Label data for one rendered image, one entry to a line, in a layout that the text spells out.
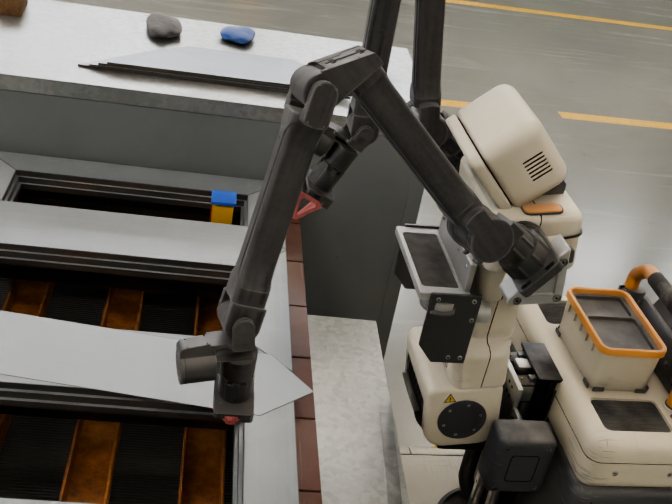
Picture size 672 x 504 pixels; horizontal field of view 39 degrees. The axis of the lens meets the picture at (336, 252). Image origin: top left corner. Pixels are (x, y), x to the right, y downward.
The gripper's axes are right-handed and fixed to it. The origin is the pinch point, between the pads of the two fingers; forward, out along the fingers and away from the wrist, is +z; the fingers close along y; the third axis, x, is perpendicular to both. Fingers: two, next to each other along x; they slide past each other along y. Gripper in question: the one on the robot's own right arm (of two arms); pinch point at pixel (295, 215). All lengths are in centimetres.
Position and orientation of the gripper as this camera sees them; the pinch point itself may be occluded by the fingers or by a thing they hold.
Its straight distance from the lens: 201.9
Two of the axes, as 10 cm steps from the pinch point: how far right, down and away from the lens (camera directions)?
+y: 1.2, 5.3, -8.4
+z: -5.8, 7.3, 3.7
